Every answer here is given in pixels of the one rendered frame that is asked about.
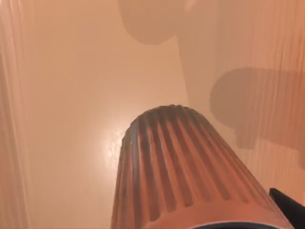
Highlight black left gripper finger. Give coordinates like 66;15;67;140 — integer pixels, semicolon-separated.
269;187;305;229

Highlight shallow salmon-coloured box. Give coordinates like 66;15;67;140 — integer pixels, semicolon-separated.
0;0;305;229

